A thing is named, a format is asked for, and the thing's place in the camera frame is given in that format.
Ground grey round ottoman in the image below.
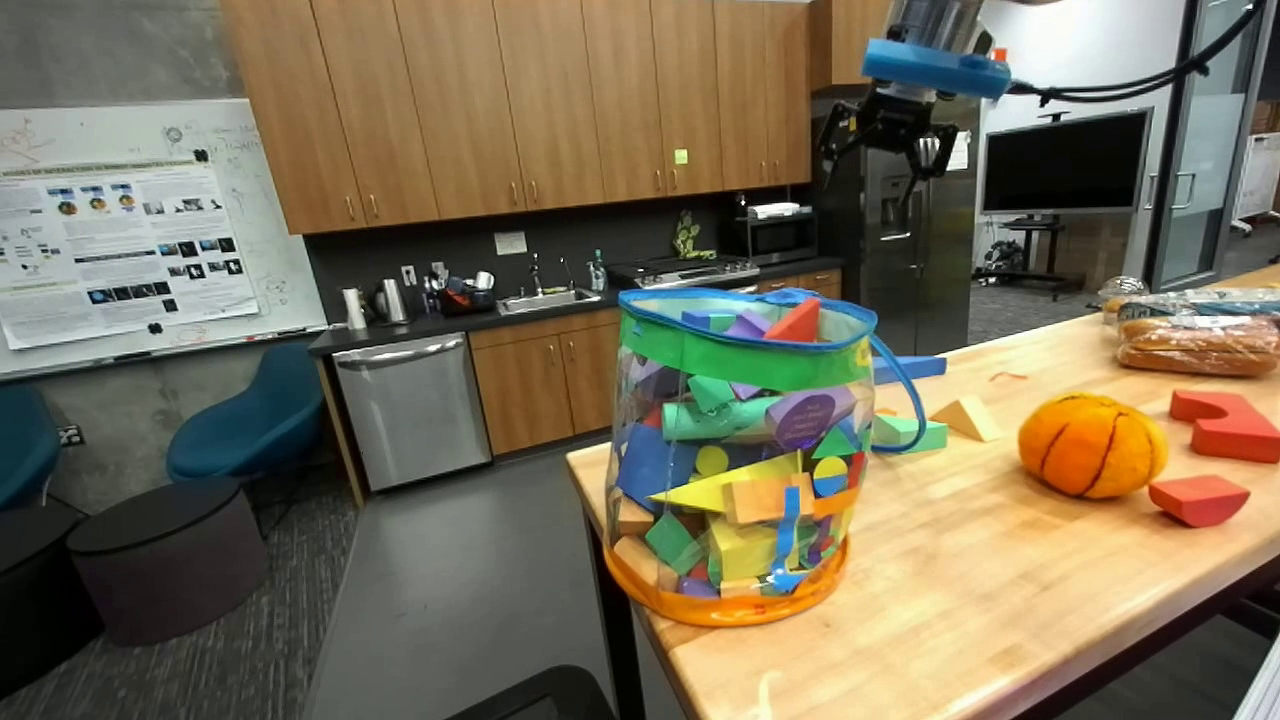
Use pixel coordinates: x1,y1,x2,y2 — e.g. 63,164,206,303
63,477,272,648

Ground blue foam block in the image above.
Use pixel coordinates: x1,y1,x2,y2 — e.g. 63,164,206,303
874,348,951,387

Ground stainless steel dishwasher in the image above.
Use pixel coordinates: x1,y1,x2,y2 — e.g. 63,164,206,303
329,327,497,495

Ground wooden wall cabinets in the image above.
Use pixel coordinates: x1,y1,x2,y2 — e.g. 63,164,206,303
215,0,902,240

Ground clear bag of foam blocks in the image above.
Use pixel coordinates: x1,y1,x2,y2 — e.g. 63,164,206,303
602,284,934,630

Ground stainless steel fridge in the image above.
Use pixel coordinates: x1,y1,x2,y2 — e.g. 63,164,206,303
811,87,988,358

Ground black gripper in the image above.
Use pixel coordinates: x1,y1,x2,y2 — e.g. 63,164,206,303
817,87,951,209

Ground tan wooden wedge block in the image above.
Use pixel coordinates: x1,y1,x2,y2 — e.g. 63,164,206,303
927,393,1001,444

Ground stainless steel oven range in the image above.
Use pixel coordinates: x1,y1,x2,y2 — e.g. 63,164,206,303
615,256,776,295

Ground bagged bread loaf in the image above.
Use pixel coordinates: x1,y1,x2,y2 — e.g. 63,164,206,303
1109,284,1280,384

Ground whiteboard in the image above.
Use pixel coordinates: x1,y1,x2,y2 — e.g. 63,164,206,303
0,97,331,387

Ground small red foam block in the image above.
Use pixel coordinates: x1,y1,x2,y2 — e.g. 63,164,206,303
1145,471,1256,533

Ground black microwave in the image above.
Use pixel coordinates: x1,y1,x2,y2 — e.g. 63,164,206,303
720,194,822,259

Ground black wall monitor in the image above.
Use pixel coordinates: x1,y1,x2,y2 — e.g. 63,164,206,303
981,107,1153,215

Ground wooden base cabinets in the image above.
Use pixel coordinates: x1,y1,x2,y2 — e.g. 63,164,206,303
464,265,847,458

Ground dish rack with dishes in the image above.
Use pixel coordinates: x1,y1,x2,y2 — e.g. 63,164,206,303
436,269,505,320

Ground blue lounge chair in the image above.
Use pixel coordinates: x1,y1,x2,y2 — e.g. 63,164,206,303
0,384,63,511
166,340,331,488

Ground printed paper poster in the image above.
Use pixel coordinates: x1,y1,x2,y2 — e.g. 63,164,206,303
0,155,263,354

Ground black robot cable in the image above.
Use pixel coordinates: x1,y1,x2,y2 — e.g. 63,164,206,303
1007,0,1273,113

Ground orange plush basketball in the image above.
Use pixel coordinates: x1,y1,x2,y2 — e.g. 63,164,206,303
1016,393,1174,504

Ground red arch foam block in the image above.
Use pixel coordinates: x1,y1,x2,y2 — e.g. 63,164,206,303
1169,384,1280,466

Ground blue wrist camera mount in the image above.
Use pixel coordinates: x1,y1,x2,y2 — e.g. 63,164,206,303
859,35,1016,104

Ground dark round ottoman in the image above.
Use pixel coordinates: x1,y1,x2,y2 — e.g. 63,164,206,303
0,498,107,701

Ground kitchen sink with faucet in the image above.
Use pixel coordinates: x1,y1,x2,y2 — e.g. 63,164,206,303
494,250,607,320

